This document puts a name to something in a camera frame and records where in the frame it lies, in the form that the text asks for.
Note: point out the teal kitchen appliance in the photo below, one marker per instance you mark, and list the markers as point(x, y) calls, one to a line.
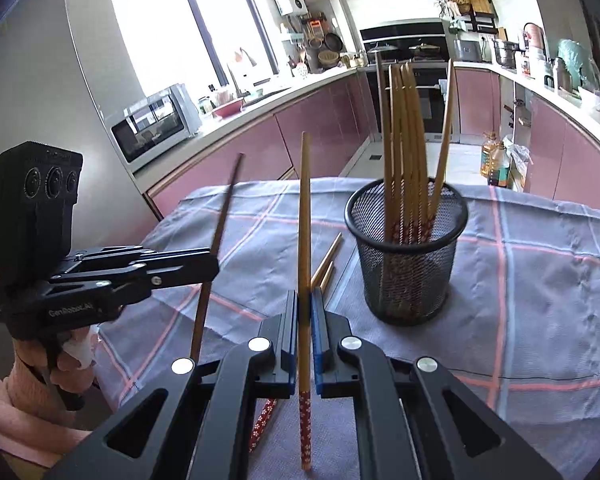
point(577, 62)

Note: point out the steel thermos flask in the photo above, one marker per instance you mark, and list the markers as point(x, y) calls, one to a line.
point(560, 75)

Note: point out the white toaster oven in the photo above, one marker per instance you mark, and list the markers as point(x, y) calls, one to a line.
point(187, 110)

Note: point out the glass jar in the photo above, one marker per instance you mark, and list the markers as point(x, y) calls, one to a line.
point(206, 106)

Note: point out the person's left hand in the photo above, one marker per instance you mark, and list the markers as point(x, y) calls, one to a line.
point(80, 377)

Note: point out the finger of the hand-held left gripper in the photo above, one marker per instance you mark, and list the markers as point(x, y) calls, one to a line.
point(105, 256)
point(180, 272)

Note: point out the pink bowl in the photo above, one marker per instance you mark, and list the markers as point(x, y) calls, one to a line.
point(227, 109)

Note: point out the pink kettle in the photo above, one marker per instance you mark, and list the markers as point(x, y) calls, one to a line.
point(533, 36)

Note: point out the kitchen window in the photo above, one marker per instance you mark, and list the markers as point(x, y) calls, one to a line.
point(155, 35)

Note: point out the bunch of wooden chopsticks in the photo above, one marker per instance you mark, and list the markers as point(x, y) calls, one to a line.
point(405, 135)

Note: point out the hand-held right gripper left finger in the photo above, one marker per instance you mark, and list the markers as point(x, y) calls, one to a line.
point(292, 330)

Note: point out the floral utensil cup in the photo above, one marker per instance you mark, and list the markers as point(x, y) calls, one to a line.
point(301, 70)

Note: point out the plaid grey tablecloth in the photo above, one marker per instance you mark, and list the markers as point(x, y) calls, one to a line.
point(530, 285)

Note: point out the dark brown single chopstick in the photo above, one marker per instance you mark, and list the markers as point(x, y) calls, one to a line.
point(225, 220)

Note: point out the black wall rack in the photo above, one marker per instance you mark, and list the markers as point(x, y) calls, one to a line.
point(482, 22)

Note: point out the grey refrigerator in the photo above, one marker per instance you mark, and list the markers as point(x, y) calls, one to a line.
point(40, 85)

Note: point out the black mesh cup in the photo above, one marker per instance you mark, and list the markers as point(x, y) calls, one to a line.
point(445, 270)

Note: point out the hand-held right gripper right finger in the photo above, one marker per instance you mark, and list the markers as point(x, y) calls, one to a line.
point(320, 330)

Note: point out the white plastic bag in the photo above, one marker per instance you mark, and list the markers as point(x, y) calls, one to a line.
point(520, 160)

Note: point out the white bowl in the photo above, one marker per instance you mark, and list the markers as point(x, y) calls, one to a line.
point(596, 101)

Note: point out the black range hood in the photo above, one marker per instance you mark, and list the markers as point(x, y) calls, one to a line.
point(405, 32)

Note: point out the pink base cabinets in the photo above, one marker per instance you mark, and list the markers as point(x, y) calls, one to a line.
point(270, 150)
point(580, 165)

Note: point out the sink faucet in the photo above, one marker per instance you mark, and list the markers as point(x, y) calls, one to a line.
point(232, 77)

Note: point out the black built-in oven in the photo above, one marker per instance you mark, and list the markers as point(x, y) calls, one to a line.
point(432, 105)

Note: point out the wooden cutting board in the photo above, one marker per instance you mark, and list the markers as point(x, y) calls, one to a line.
point(479, 2)

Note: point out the black wok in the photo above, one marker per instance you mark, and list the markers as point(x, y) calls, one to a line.
point(424, 50)
point(384, 49)

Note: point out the woven basket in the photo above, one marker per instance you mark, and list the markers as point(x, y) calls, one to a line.
point(329, 58)

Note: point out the hanging black pan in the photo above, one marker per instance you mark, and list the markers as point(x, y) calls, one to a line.
point(333, 41)

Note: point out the steel pot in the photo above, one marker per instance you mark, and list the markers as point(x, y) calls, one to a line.
point(506, 54)

